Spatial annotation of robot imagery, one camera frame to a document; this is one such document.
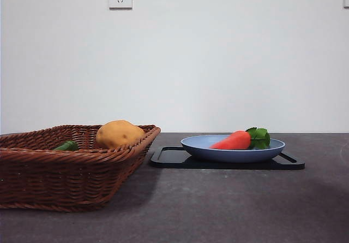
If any orange carrot with green leaves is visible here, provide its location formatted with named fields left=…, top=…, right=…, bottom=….
left=209, top=127, right=271, bottom=151

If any blue round plate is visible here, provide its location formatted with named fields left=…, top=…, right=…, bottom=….
left=180, top=134, right=286, bottom=164

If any black rectangular tray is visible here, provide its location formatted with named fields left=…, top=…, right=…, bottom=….
left=149, top=145, right=306, bottom=170

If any yellow-brown potato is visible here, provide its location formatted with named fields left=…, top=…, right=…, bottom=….
left=95, top=120, right=146, bottom=150

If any green vegetable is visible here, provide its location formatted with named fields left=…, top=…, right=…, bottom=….
left=52, top=140, right=80, bottom=152

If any brown wicker basket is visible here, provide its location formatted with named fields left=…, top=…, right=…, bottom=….
left=0, top=124, right=162, bottom=213

